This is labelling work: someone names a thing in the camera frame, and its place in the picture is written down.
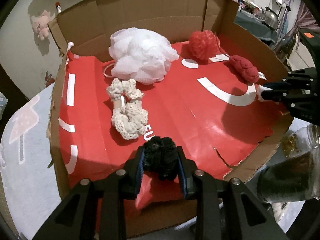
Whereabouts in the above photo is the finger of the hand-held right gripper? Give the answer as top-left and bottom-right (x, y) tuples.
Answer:
(261, 82), (315, 123)
(264, 67), (316, 92)

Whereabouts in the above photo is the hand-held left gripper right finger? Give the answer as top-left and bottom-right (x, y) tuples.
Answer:
(174, 146), (290, 240)

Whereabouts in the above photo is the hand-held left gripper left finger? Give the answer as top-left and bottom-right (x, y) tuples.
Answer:
(32, 145), (148, 240)

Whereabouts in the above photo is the off-white cotton ball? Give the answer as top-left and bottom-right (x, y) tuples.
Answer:
(256, 85), (279, 105)

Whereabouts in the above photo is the black scrunchie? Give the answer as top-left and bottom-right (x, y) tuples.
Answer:
(142, 136), (179, 181)

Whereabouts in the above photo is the red knitted scrunchie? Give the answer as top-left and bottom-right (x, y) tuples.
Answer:
(228, 55), (268, 84)

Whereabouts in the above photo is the cream crochet scrunchie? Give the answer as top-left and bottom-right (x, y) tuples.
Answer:
(106, 78), (149, 141)

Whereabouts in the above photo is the cardboard box with red inside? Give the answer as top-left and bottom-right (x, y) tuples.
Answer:
(47, 0), (295, 238)

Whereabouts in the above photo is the red mesh bath pouf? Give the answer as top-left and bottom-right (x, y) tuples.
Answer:
(188, 30), (231, 62)

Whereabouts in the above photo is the white mesh bath pouf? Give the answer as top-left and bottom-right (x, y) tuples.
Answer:
(103, 27), (180, 85)

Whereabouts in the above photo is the pink curtain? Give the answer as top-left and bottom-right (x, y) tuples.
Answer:
(284, 1), (316, 56)

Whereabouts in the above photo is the steel kettle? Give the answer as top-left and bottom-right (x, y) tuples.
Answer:
(261, 6), (280, 30)

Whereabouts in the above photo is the table with dark green cloth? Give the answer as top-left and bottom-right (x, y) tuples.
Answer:
(234, 9), (278, 46)

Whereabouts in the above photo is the large glass jar metal lid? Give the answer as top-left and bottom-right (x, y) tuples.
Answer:
(257, 151), (320, 205)

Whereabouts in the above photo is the pink plush toy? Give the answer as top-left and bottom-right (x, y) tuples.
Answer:
(31, 10), (56, 41)

